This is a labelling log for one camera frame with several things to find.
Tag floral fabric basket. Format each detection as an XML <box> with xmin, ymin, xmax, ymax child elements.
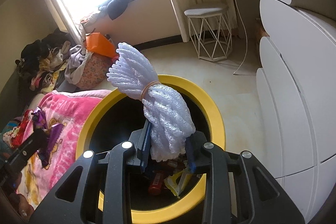
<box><xmin>76</xmin><ymin>52</ymin><xmax>118</xmax><ymax>90</ymax></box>

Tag long purple candy wrapper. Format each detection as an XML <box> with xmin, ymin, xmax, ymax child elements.
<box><xmin>31</xmin><ymin>107</ymin><xmax>64</xmax><ymax>169</ymax></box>

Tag colourful floral clothing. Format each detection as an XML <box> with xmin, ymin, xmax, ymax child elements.
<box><xmin>0</xmin><ymin>122</ymin><xmax>16</xmax><ymax>151</ymax></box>

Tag orange bag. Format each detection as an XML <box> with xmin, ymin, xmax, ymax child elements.
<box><xmin>85</xmin><ymin>32</ymin><xmax>117</xmax><ymax>58</ymax></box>

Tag small clothes heap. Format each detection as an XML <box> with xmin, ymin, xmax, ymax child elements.
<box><xmin>80</xmin><ymin>10</ymin><xmax>103</xmax><ymax>25</ymax></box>

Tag grey headboard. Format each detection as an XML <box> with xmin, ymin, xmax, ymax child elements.
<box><xmin>0</xmin><ymin>74</ymin><xmax>29</xmax><ymax>130</ymax></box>

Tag colourful tube with red cap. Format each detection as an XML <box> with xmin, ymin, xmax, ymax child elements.
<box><xmin>148</xmin><ymin>174</ymin><xmax>170</xmax><ymax>194</ymax></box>

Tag white wire stool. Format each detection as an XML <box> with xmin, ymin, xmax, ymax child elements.
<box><xmin>184</xmin><ymin>2</ymin><xmax>233</xmax><ymax>60</ymax></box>

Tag yellow-rimmed black trash bin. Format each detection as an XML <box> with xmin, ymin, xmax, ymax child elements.
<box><xmin>75</xmin><ymin>74</ymin><xmax>226</xmax><ymax>224</ymax></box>

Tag pink printed blanket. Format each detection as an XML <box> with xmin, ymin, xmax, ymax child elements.
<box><xmin>16</xmin><ymin>90</ymin><xmax>113</xmax><ymax>211</ymax></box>

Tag pile of mixed clothes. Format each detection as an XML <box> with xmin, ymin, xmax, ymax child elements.
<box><xmin>16</xmin><ymin>32</ymin><xmax>72</xmax><ymax>90</ymax></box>

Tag yellow snack packet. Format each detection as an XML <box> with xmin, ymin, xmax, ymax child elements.
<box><xmin>163</xmin><ymin>169</ymin><xmax>202</xmax><ymax>197</ymax></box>

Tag grey clothes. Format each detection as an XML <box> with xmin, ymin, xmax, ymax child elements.
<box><xmin>64</xmin><ymin>45</ymin><xmax>92</xmax><ymax>84</ymax></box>

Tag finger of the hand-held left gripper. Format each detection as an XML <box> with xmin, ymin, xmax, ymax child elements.
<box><xmin>5</xmin><ymin>131</ymin><xmax>48</xmax><ymax>169</ymax></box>

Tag red patterned cloth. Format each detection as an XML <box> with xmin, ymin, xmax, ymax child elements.
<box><xmin>8</xmin><ymin>111</ymin><xmax>36</xmax><ymax>148</ymax></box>

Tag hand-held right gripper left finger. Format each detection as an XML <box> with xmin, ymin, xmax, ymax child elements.
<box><xmin>29</xmin><ymin>123</ymin><xmax>153</xmax><ymax>224</ymax></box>

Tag white drawer cabinet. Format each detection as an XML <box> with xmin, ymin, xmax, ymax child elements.
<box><xmin>256</xmin><ymin>0</ymin><xmax>336</xmax><ymax>180</ymax></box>

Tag narrow cream curtain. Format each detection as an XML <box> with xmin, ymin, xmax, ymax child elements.
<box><xmin>35</xmin><ymin>0</ymin><xmax>86</xmax><ymax>46</ymax></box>

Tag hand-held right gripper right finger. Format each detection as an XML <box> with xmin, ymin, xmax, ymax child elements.
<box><xmin>185</xmin><ymin>132</ymin><xmax>306</xmax><ymax>224</ymax></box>

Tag white window seat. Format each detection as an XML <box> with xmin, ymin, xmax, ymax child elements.
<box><xmin>80</xmin><ymin>0</ymin><xmax>184</xmax><ymax>48</ymax></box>

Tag lilac foam net bundle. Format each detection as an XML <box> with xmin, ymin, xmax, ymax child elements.
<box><xmin>106</xmin><ymin>42</ymin><xmax>197</xmax><ymax>163</ymax></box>

